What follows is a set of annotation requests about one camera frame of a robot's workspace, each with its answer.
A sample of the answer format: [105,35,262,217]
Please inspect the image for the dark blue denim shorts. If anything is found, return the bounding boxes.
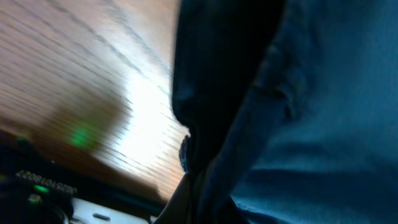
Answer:
[157,0,397,223]

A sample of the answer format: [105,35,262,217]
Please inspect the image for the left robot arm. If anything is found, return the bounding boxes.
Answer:
[1,132,164,223]

